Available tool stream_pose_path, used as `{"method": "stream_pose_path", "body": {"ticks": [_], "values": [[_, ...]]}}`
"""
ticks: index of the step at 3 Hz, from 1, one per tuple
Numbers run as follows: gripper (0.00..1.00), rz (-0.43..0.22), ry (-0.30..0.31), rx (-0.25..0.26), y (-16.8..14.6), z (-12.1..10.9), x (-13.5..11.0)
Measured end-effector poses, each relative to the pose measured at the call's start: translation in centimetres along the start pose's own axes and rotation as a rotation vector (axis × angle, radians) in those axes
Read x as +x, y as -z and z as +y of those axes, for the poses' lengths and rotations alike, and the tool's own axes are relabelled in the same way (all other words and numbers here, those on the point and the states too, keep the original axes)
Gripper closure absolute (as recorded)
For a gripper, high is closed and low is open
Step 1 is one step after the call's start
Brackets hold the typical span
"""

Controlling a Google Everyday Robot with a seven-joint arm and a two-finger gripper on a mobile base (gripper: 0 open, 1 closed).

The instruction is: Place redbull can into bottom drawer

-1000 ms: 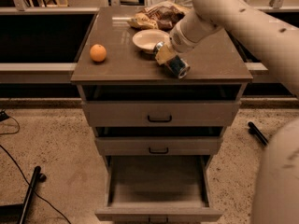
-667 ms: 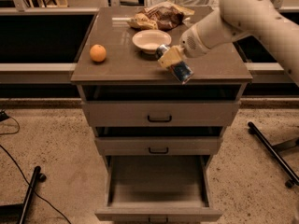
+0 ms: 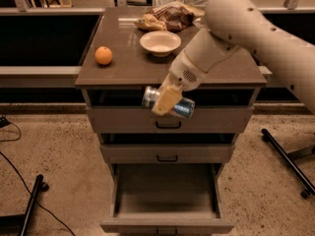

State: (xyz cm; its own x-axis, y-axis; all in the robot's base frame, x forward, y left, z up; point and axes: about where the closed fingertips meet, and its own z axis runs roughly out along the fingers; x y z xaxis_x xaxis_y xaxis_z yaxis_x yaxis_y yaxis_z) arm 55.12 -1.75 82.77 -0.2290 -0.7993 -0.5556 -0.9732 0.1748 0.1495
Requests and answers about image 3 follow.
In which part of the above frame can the silver blue redbull can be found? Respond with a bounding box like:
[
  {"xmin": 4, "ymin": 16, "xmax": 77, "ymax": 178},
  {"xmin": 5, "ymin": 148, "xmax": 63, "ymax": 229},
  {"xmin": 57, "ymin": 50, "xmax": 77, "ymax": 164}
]
[{"xmin": 142, "ymin": 87, "xmax": 195, "ymax": 118}]

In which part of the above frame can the black stand leg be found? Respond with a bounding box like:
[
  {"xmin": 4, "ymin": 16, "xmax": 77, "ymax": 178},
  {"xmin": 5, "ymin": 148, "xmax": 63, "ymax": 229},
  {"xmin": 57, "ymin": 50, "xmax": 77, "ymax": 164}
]
[
  {"xmin": 18, "ymin": 174, "xmax": 49, "ymax": 236},
  {"xmin": 261, "ymin": 129, "xmax": 315, "ymax": 199}
]

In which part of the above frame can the middle grey drawer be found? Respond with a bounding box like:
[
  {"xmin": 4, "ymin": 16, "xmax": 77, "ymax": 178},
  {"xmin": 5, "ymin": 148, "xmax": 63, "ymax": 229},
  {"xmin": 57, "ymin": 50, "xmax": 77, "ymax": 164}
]
[{"xmin": 100, "ymin": 145, "xmax": 235, "ymax": 164}]

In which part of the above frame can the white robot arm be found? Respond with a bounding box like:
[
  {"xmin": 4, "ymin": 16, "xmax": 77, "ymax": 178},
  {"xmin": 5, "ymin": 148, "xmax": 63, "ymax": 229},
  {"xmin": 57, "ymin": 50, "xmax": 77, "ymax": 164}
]
[{"xmin": 153, "ymin": 0, "xmax": 315, "ymax": 116}]

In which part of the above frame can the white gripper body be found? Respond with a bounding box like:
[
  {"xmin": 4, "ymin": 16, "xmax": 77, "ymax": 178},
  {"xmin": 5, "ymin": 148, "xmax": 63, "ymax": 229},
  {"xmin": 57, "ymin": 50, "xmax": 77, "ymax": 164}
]
[{"xmin": 160, "ymin": 29, "xmax": 238, "ymax": 91}]

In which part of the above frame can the grey drawer cabinet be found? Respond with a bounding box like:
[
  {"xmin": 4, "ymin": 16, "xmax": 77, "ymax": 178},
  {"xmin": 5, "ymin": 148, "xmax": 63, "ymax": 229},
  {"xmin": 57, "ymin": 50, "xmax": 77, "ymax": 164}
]
[{"xmin": 74, "ymin": 6, "xmax": 267, "ymax": 236}]

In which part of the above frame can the brown chip bag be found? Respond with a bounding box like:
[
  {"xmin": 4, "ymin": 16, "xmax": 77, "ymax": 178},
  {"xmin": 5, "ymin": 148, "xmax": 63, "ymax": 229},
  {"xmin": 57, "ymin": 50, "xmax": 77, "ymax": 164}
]
[{"xmin": 135, "ymin": 0, "xmax": 205, "ymax": 32}]

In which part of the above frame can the top grey drawer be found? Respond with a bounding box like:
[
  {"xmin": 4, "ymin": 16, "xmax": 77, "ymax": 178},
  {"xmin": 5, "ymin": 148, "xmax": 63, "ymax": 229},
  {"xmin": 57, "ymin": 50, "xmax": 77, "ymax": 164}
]
[{"xmin": 87, "ymin": 106, "xmax": 252, "ymax": 134}]

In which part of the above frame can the black right stand leg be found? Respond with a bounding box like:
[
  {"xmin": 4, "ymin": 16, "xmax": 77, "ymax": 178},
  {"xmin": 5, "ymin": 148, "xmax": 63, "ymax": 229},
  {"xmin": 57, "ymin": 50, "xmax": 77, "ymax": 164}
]
[{"xmin": 261, "ymin": 129, "xmax": 315, "ymax": 199}]

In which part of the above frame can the orange fruit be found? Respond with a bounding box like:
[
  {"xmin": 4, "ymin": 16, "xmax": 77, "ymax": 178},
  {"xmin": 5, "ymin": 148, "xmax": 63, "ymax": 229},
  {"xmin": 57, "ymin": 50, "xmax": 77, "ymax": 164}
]
[{"xmin": 94, "ymin": 46, "xmax": 112, "ymax": 65}]

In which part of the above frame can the black left stand leg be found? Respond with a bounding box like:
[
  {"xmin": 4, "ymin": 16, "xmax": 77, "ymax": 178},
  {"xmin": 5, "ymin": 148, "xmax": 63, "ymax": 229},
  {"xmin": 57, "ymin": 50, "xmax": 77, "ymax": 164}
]
[{"xmin": 18, "ymin": 174, "xmax": 49, "ymax": 236}]

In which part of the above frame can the white ceramic bowl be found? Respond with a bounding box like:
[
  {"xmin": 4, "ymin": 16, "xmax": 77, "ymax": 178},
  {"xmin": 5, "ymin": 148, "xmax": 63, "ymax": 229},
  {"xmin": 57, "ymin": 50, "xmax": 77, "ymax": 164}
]
[{"xmin": 140, "ymin": 30, "xmax": 181, "ymax": 57}]

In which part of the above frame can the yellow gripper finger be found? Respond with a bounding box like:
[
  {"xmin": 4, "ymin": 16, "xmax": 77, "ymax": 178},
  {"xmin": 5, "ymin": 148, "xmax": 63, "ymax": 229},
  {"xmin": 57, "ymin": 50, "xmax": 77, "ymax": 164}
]
[{"xmin": 152, "ymin": 86, "xmax": 182, "ymax": 116}]

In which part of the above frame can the bottom grey drawer open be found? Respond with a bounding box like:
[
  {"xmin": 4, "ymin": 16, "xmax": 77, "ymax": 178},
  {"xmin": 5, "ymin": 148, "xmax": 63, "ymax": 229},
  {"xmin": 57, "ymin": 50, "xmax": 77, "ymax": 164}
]
[{"xmin": 100, "ymin": 163, "xmax": 234, "ymax": 236}]

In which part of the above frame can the black floor cable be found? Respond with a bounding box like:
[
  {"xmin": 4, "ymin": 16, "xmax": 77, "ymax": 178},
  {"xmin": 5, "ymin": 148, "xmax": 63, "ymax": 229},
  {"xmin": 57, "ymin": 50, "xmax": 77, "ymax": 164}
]
[{"xmin": 0, "ymin": 115, "xmax": 77, "ymax": 236}]

